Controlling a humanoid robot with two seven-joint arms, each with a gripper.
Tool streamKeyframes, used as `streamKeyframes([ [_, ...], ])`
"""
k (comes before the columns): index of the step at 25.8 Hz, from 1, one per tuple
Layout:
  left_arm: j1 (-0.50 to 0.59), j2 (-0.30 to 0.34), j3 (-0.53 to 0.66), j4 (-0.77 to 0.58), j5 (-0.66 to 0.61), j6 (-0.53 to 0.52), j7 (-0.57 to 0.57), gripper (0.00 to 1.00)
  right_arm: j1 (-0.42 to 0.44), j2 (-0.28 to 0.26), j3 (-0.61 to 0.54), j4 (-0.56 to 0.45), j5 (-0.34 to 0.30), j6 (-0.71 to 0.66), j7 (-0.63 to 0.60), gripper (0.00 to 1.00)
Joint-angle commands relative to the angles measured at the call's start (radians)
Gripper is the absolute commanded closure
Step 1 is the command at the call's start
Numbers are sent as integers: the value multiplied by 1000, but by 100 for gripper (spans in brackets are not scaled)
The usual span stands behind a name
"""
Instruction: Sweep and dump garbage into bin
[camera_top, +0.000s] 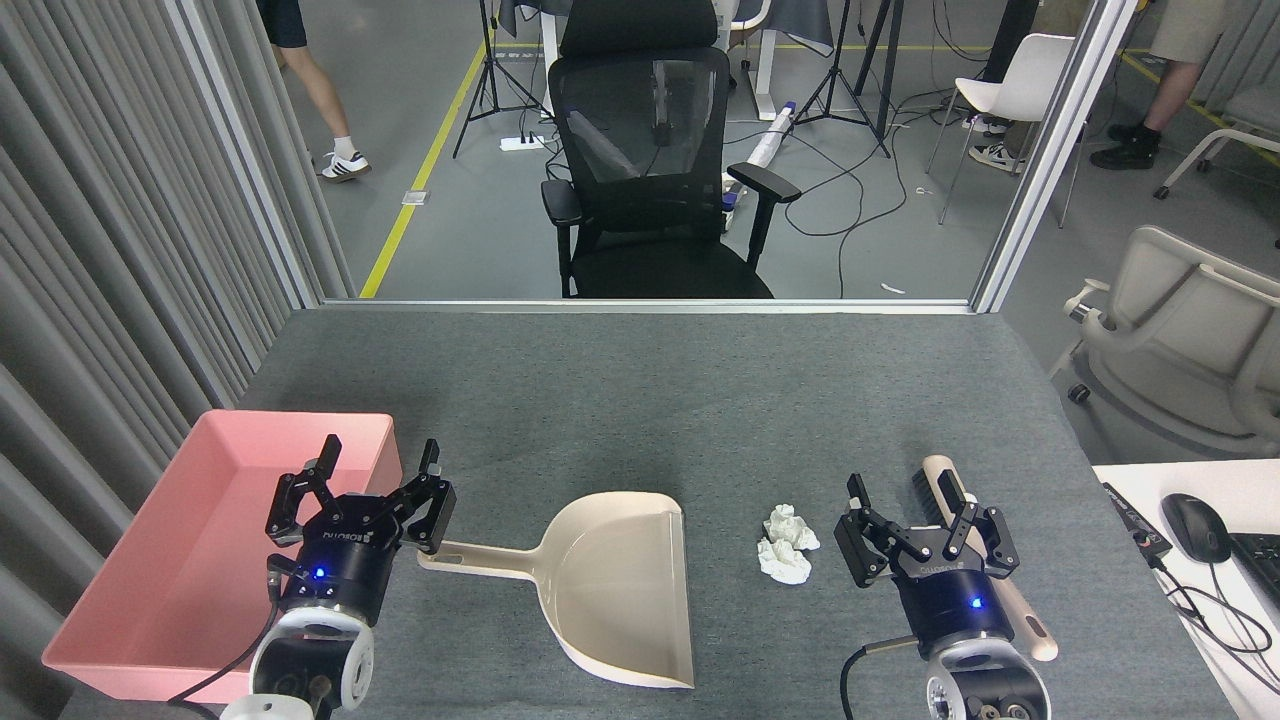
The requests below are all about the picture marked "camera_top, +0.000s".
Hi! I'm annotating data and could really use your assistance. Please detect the silver frame post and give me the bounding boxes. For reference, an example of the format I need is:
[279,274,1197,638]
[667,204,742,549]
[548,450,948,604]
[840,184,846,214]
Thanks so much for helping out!
[970,0,1141,314]
[165,0,321,311]

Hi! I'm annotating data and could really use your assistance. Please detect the white plastic chair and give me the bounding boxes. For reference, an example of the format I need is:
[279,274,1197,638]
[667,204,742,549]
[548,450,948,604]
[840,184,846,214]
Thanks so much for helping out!
[925,33,1086,229]

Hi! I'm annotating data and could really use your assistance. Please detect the white paper ball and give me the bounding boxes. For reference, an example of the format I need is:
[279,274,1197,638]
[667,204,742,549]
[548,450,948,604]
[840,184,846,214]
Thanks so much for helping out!
[756,539,812,586]
[764,504,821,552]

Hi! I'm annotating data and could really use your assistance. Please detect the walking person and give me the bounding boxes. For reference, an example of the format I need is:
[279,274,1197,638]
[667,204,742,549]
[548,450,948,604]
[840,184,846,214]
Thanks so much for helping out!
[257,0,373,183]

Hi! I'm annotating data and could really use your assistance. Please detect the white side desk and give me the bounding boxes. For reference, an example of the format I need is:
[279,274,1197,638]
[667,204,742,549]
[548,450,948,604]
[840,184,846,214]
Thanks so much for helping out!
[1092,459,1280,720]

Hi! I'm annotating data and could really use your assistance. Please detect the pale grey office chair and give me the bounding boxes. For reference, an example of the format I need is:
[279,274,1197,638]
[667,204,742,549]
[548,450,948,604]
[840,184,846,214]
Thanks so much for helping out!
[1048,225,1280,459]

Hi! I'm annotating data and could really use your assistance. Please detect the beige plastic dustpan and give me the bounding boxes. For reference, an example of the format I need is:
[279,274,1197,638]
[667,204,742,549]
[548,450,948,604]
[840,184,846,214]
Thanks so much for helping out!
[416,491,696,690]

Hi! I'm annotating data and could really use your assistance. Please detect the person with white sneakers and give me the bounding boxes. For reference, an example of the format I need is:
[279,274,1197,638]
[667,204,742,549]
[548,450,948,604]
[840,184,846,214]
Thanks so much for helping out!
[966,112,1041,174]

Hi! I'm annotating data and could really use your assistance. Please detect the black floor cable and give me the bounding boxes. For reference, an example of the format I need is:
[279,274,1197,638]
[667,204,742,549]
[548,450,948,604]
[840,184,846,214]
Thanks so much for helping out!
[722,95,936,299]

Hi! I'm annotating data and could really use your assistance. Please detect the black computer mouse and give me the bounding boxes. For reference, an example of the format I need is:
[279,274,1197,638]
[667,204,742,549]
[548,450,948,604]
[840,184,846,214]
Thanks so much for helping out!
[1161,493,1233,564]

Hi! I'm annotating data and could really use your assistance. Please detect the pink plastic bin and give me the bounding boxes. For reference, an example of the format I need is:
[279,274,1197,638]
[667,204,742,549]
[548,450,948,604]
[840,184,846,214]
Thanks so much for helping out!
[42,409,404,707]

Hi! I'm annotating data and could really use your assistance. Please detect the grey pleated curtain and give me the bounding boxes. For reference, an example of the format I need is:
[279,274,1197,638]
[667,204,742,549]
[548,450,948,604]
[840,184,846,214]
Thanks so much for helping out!
[0,0,356,720]

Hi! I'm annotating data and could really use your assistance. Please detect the black keyboard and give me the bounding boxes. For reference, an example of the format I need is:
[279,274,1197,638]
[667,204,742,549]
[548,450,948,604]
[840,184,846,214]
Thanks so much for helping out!
[1228,532,1280,606]

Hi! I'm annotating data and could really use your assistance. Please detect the grey chair with white base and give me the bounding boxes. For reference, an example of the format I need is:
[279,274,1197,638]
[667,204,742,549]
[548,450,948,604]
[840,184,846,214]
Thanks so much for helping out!
[1153,85,1280,201]

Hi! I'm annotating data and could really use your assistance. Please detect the beige hand brush black bristles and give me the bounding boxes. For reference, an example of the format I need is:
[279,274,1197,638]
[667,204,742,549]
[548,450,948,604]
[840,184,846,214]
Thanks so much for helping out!
[912,455,1059,663]

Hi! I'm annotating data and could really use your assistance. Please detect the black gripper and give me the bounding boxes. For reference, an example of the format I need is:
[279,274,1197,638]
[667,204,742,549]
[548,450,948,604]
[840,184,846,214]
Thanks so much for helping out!
[835,474,1021,657]
[265,434,458,621]

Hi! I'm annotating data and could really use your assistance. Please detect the black mouse cable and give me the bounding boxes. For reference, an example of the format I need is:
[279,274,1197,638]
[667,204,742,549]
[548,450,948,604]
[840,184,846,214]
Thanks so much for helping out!
[1150,555,1280,656]

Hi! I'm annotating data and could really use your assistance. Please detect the black tripod stand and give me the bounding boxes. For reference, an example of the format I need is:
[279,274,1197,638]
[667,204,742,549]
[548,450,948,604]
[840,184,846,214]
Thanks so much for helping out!
[793,0,893,159]
[452,0,551,159]

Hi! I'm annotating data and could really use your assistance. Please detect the white rolled tube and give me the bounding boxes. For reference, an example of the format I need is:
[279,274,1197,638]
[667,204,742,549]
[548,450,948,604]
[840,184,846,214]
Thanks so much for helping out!
[722,100,799,209]

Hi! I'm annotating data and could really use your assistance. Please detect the black mesh office chair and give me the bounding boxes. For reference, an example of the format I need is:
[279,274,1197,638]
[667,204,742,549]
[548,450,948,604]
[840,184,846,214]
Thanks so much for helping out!
[540,0,803,299]

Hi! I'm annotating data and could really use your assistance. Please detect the black device with red button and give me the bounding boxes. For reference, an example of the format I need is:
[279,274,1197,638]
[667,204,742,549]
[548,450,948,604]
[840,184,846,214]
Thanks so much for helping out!
[1101,482,1174,561]

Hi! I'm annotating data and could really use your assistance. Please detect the person with black shoes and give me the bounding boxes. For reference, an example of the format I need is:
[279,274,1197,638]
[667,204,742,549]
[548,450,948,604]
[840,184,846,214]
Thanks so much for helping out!
[1090,0,1229,171]

